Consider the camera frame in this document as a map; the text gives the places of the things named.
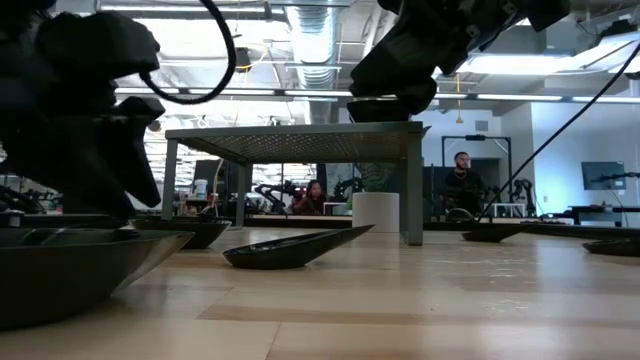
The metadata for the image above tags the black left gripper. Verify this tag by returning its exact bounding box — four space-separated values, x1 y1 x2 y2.
0 30 167 222

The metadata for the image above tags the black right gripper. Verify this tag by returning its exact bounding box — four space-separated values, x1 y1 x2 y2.
349 9 481 117

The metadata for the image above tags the black square ruffled mini plate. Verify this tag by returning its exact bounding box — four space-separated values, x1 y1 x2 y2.
346 98 416 124

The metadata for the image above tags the black round scalloped mini plate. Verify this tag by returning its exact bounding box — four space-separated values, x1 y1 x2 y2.
0 227 196 332

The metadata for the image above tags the black teardrop mini plate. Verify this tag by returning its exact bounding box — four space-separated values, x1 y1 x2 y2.
460 223 532 245
222 224 376 271

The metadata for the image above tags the black shallow mini plate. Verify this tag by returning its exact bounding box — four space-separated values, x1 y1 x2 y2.
128 216 233 251

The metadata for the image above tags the black flat mini plate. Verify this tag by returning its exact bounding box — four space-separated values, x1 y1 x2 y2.
581 238 640 259

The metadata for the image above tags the yellow hanging pendant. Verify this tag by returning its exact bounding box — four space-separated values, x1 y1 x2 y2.
453 73 465 125

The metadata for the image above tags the person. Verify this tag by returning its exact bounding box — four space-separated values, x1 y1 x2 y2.
294 179 330 217
442 151 490 217

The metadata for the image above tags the snake plant in white pot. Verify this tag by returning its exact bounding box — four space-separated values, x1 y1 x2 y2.
349 162 402 234

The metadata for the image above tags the grey perforated metal shelf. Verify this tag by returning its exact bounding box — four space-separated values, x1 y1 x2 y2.
159 121 432 247

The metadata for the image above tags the small white table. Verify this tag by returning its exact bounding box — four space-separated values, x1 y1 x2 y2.
487 201 527 219

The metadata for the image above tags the black ceiling device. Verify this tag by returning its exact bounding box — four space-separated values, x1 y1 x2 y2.
233 46 252 74

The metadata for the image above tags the black background desk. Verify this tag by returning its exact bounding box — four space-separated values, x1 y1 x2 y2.
568 204 640 227

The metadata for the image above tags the black gantry frame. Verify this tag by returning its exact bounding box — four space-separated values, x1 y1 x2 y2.
440 133 513 204

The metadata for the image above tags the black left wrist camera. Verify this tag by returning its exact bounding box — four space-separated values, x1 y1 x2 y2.
34 10 162 86

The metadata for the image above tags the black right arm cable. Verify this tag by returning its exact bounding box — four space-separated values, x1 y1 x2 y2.
477 43 640 224

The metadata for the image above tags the black left camera cable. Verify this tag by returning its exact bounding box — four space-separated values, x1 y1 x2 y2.
138 0 238 106

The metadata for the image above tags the black aluminium table frame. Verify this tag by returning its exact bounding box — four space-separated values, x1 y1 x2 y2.
0 212 640 241

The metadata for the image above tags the dark wall monitor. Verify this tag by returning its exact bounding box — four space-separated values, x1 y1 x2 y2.
580 160 628 192

